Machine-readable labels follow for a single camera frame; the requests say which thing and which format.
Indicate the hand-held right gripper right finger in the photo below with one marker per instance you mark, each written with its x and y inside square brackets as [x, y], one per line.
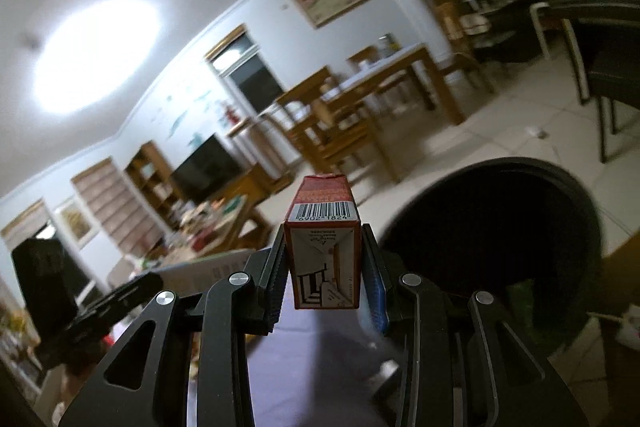
[374, 287]

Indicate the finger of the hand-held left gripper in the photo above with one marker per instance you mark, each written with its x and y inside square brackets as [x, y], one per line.
[115, 302]

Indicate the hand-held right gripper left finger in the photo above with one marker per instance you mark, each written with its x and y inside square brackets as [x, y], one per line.
[277, 272]

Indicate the red carton box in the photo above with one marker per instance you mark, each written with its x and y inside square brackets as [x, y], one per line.
[322, 257]

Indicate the black trash bin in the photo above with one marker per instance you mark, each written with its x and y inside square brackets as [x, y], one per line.
[475, 227]

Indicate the glass balcony door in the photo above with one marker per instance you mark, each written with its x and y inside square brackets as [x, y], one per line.
[37, 229]

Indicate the wooden coffee table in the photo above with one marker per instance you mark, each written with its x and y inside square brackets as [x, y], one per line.
[240, 222]

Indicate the clutter of small items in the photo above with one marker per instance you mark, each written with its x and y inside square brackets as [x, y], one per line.
[205, 217]

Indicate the striped roller blind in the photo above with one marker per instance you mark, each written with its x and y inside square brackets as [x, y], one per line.
[115, 202]

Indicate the purple printed blanket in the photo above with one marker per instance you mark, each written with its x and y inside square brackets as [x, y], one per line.
[310, 382]

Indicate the black television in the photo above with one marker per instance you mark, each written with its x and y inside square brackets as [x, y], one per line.
[205, 169]

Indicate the tall wooden stand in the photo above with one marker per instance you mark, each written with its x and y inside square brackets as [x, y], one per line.
[260, 147]

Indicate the wooden bookshelf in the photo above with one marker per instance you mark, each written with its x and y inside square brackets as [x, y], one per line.
[150, 177]

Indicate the wooden dining chair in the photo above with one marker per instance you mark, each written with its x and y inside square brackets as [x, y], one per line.
[325, 122]
[465, 62]
[362, 57]

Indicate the red figurine decoration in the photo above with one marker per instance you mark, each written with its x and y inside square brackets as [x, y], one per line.
[230, 112]

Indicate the dark window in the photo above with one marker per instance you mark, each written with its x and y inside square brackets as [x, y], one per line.
[250, 77]

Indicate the round ceiling light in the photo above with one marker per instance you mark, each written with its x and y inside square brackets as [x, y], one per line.
[95, 57]

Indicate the black metal-framed chair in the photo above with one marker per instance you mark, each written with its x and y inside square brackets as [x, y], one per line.
[615, 72]

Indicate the small framed wall picture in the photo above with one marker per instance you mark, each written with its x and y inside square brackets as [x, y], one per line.
[75, 222]

